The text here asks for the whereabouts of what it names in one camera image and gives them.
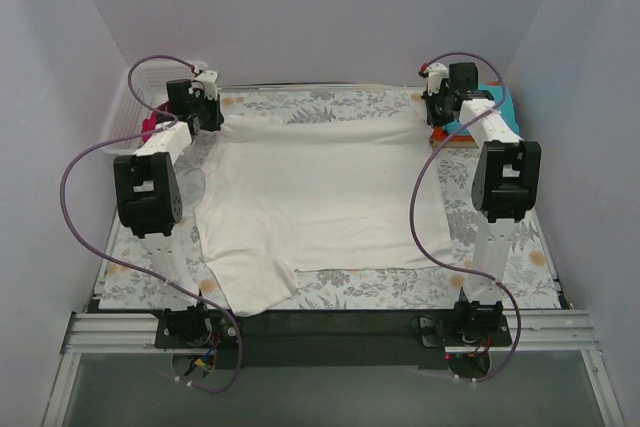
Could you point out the folded orange t shirt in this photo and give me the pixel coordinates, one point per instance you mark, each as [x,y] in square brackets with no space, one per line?
[443,132]

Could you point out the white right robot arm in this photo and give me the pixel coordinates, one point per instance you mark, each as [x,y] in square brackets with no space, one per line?
[505,184]

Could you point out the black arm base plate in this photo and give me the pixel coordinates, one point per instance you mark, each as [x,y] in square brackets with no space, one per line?
[340,338]

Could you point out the aluminium frame rail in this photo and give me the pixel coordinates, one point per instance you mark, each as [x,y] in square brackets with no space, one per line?
[334,368]

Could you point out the folded blue t shirt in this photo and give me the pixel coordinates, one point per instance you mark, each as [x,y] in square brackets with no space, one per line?
[506,111]

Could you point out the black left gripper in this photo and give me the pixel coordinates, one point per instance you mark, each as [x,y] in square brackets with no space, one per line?
[211,117]

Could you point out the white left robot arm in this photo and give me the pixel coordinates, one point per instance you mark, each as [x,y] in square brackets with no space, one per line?
[149,202]

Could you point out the white t shirt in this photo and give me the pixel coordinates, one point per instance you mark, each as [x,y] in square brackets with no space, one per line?
[281,199]

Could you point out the white plastic laundry basket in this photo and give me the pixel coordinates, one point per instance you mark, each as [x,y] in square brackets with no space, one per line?
[141,91]

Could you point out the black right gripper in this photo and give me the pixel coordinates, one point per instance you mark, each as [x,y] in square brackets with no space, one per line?
[436,113]

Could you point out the crumpled red t shirt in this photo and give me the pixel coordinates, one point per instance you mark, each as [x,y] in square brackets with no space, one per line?
[150,123]

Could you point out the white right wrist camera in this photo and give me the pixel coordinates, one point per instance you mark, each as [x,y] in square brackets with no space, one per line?
[435,74]

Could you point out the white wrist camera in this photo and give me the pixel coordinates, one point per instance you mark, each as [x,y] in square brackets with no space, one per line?
[207,80]
[435,74]

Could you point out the floral patterned table mat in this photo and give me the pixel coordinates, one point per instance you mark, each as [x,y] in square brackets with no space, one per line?
[529,275]

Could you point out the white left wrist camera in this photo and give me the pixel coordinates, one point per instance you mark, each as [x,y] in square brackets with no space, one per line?
[207,80]

